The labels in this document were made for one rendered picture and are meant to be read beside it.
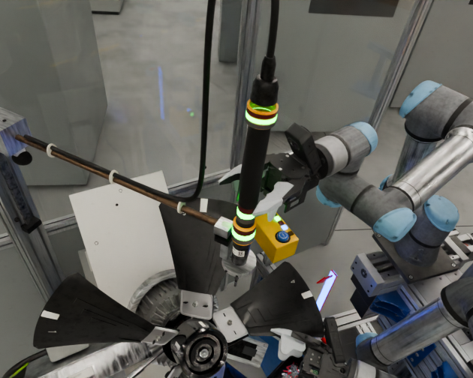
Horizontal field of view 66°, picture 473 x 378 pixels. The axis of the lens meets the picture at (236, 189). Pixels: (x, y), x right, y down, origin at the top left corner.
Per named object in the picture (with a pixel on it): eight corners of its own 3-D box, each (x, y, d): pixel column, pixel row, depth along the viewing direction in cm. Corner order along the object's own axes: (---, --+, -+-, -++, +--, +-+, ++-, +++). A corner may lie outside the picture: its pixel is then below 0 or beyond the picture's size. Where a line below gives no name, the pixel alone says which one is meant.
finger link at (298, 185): (290, 208, 60) (310, 180, 65) (291, 202, 59) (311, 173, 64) (264, 196, 61) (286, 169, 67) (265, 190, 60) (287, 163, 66)
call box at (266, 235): (249, 235, 143) (252, 217, 136) (271, 227, 147) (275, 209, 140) (272, 266, 133) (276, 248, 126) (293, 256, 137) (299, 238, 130)
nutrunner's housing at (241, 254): (224, 272, 76) (249, 58, 44) (233, 259, 78) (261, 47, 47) (242, 280, 75) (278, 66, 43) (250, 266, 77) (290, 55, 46)
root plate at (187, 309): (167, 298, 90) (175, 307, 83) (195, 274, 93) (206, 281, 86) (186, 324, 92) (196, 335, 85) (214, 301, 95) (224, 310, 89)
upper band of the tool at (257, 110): (239, 124, 51) (242, 106, 49) (252, 111, 54) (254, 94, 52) (268, 134, 50) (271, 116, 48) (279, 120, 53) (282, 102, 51)
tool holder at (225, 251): (206, 264, 74) (208, 232, 67) (222, 240, 79) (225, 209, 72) (247, 283, 71) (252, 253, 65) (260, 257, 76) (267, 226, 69)
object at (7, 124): (-21, 145, 87) (-36, 114, 81) (4, 131, 92) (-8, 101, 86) (10, 160, 84) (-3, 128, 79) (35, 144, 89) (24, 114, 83)
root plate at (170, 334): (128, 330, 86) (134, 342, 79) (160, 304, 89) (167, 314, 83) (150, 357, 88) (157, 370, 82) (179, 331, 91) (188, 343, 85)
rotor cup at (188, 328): (149, 333, 90) (161, 355, 78) (195, 294, 95) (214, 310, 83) (180, 374, 94) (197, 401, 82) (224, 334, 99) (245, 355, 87)
